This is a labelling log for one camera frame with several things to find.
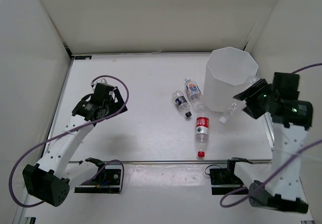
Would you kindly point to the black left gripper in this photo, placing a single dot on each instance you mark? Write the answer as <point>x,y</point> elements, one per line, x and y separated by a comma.
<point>118,105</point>

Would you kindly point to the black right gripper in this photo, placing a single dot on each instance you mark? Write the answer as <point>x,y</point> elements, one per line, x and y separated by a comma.
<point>261,84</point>

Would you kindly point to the clear unlabeled plastic bottle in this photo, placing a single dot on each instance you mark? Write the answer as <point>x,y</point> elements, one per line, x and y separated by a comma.
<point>236,106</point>

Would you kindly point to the red label plastic bottle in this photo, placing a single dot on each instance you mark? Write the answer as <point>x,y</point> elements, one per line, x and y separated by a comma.
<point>202,133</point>

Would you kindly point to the black cap small bottle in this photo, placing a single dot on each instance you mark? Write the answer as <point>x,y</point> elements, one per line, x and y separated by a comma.
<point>181,103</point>

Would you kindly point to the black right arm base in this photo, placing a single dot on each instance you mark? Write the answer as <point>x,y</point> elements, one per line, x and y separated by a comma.
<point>223,180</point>

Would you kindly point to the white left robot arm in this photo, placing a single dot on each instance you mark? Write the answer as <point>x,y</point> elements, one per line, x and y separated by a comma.
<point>49,179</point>

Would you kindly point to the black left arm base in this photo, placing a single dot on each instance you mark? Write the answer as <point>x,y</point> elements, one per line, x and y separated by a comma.
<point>110,178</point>

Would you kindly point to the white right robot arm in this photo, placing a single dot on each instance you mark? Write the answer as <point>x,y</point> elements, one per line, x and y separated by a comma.
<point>291,121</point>

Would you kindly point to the white octagonal plastic bin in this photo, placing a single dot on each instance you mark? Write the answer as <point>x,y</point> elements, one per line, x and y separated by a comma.
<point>226,70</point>

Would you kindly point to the white cap labeled bottle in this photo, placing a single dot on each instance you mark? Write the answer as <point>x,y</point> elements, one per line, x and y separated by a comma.
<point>194,95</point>

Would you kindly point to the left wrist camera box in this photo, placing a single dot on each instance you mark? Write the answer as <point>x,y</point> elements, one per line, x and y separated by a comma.
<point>102,90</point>

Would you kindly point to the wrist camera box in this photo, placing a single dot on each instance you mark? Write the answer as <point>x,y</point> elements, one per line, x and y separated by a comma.
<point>102,90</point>
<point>286,85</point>

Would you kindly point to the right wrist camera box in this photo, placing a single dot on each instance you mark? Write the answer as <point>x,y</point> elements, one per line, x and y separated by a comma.
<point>286,85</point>

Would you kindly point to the aluminium table rail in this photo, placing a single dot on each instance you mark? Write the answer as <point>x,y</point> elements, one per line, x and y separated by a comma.
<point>264,161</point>

